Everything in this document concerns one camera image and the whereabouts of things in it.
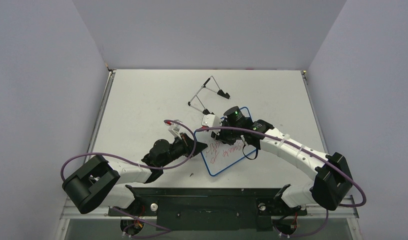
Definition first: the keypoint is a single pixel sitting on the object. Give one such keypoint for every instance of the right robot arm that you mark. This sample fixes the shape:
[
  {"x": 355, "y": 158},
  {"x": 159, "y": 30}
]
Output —
[{"x": 330, "y": 177}]

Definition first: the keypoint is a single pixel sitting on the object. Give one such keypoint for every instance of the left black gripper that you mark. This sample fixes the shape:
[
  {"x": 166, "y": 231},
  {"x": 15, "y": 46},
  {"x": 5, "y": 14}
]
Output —
[{"x": 187, "y": 143}]

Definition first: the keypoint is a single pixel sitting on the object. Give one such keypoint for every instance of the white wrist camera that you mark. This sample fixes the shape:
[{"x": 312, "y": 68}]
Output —
[
  {"x": 174, "y": 129},
  {"x": 211, "y": 121}
]

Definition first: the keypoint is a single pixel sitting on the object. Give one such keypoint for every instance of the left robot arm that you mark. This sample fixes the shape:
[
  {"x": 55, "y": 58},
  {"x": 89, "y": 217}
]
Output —
[{"x": 100, "y": 182}]

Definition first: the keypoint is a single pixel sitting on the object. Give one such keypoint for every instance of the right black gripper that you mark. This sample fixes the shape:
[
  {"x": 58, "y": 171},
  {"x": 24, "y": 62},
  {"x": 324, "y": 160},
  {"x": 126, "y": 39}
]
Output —
[{"x": 220, "y": 135}]

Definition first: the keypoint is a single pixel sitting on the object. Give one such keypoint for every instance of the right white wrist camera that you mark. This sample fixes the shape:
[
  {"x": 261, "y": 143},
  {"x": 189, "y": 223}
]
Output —
[{"x": 211, "y": 121}]

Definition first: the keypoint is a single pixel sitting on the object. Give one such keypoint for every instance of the blue framed whiteboard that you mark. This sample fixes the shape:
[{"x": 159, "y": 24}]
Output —
[{"x": 218, "y": 156}]

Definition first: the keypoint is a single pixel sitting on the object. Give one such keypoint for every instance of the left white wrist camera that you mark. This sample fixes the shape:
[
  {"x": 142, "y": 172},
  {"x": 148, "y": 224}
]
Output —
[{"x": 174, "y": 129}]

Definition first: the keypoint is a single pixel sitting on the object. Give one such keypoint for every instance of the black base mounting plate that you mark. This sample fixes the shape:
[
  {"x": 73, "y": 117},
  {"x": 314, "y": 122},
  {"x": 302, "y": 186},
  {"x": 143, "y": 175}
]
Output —
[{"x": 209, "y": 209}]

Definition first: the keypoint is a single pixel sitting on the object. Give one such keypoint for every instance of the wire easel stand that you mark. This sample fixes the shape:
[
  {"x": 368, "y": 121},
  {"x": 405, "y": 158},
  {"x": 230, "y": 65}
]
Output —
[{"x": 207, "y": 94}]

